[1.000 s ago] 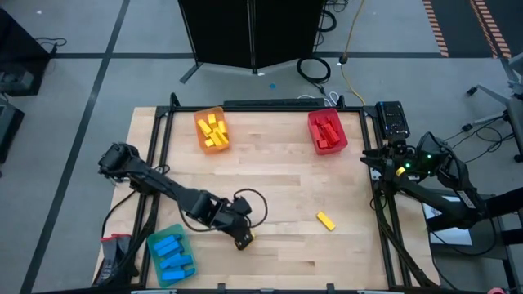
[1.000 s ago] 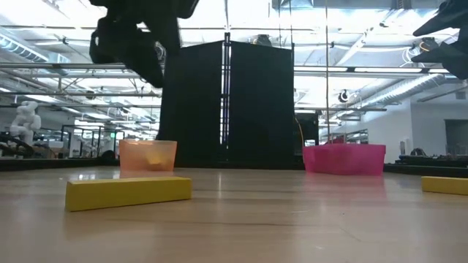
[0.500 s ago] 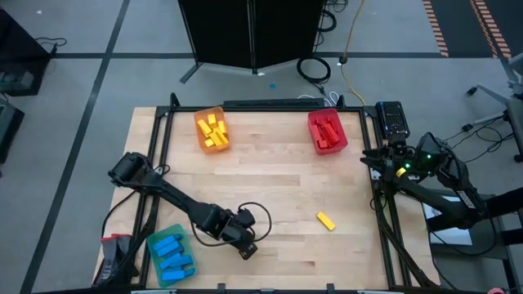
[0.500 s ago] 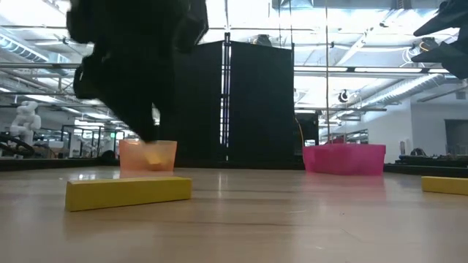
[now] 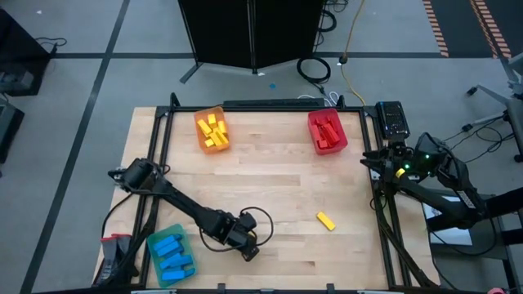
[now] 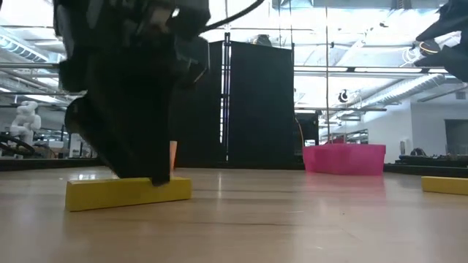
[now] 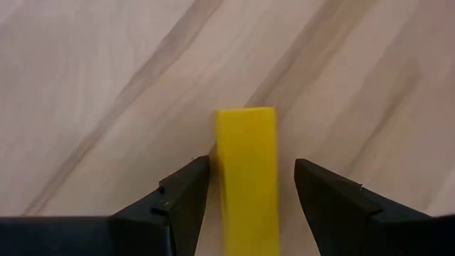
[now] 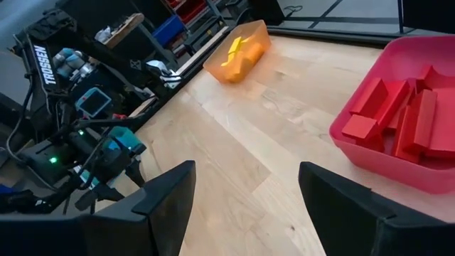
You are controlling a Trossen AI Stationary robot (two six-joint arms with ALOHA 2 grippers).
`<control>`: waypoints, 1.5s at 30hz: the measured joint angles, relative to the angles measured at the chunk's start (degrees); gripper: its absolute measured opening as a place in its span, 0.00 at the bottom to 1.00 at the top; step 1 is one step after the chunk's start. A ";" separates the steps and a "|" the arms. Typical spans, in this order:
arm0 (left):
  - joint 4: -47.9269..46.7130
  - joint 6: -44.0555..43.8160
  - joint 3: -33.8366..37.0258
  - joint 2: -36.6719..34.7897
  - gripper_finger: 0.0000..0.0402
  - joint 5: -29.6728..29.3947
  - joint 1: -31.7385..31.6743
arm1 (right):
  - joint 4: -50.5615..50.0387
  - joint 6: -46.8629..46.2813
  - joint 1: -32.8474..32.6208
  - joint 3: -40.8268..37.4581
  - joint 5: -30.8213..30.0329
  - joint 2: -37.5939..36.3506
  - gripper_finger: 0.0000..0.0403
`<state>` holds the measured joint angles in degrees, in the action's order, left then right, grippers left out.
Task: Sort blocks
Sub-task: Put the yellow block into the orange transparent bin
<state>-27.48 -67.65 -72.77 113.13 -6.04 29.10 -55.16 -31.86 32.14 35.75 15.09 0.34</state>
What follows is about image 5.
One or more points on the red round object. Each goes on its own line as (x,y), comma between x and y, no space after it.
(496,291)

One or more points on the blue wooden block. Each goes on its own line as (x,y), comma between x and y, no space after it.
(189,272)
(175,261)
(173,275)
(171,249)
(165,241)

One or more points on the black control box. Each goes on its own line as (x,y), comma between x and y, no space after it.
(392,120)

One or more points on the green plastic bin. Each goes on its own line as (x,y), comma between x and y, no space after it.
(153,261)

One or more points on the yellow wooden block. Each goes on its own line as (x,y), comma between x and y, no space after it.
(215,139)
(211,119)
(222,127)
(325,221)
(204,127)
(223,139)

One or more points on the long black power strip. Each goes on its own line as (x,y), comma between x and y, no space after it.
(274,102)

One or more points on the white paper sheet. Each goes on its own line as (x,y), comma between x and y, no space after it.
(453,239)

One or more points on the grey office chair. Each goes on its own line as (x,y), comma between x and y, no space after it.
(517,122)

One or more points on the grey side table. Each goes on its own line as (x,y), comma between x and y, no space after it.
(486,265)

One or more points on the red plastic bin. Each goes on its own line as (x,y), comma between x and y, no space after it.
(341,149)

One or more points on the black aluminium table frame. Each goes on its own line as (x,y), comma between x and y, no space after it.
(265,109)

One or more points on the black floor box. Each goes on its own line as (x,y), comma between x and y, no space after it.
(8,130)

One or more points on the grey clamp with red tip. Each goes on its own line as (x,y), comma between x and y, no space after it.
(108,261)
(122,247)

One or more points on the orange plastic bin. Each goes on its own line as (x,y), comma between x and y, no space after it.
(204,151)

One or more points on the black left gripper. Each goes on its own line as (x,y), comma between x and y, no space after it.
(241,234)

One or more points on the red wooden block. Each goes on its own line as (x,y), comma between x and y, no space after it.
(323,143)
(324,121)
(333,134)
(327,132)

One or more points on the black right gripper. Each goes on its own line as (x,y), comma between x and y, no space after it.
(396,163)

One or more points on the black crossbeam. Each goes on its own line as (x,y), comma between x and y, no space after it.
(510,200)

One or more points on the grey device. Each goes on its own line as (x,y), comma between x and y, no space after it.
(16,80)

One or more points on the small yellow wooden cube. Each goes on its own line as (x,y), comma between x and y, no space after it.
(209,143)

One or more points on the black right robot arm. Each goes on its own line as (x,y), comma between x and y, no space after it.
(445,192)

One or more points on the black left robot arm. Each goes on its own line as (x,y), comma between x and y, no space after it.
(180,202)

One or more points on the black room divider screen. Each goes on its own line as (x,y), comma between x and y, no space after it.
(224,32)

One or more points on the black cabinet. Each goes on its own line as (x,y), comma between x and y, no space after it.
(20,53)

